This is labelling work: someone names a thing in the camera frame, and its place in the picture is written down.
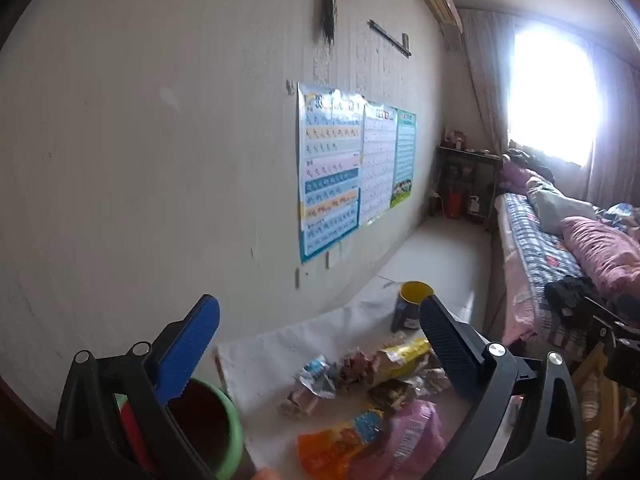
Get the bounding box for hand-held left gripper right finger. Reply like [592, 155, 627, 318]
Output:
[419, 294, 587, 480]

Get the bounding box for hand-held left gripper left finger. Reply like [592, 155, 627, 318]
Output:
[55, 294, 221, 480]

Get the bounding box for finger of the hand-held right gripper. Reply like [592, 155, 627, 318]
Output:
[582, 297, 626, 346]

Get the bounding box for wrapper pile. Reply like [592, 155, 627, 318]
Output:
[370, 337, 433, 391]

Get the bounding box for green bin with red inside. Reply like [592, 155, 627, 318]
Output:
[114, 377, 246, 480]

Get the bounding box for pink plastic packet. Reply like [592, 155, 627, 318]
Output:
[350, 399, 446, 480]

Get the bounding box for white floral packet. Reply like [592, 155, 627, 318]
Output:
[420, 367, 451, 392]

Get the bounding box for wooden chair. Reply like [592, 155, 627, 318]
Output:
[570, 345, 640, 476]

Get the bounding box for black cloth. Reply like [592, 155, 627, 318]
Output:
[545, 275, 606, 328]

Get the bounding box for dark blue mug yellow inside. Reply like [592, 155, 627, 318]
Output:
[391, 281, 436, 333]

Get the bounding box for patterned chair cushion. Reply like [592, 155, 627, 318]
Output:
[575, 370, 632, 476]

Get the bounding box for pink blanket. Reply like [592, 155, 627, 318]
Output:
[560, 216, 640, 296]

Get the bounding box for white towel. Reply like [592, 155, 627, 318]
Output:
[215, 282, 501, 467]

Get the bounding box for bed with plaid sheet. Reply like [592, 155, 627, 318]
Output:
[492, 192, 640, 361]

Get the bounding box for grey white quilt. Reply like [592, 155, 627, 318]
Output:
[527, 180, 601, 233]

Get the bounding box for crumpled beige wrapper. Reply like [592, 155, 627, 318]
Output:
[277, 388, 326, 418]

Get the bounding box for silver blue wrapper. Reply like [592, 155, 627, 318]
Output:
[292, 355, 341, 401]

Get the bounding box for orange packet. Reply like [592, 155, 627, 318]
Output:
[297, 407, 386, 480]

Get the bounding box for purple pillow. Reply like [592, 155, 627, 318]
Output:
[502, 162, 546, 193]

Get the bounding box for pale curtain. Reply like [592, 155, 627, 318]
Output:
[460, 10, 511, 156]
[585, 40, 640, 211]

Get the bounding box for dark wooden shelf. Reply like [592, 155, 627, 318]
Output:
[430, 145, 503, 231]

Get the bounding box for bright window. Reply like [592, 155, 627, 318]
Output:
[507, 20, 603, 166]

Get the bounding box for green wall poster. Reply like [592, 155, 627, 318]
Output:
[390, 107, 417, 208]

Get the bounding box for white wall poster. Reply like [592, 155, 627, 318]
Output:
[360, 101, 398, 226]

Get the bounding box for blue wall poster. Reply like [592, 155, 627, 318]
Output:
[297, 82, 366, 263]

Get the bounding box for dark wall rail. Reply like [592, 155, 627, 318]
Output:
[368, 20, 412, 58]

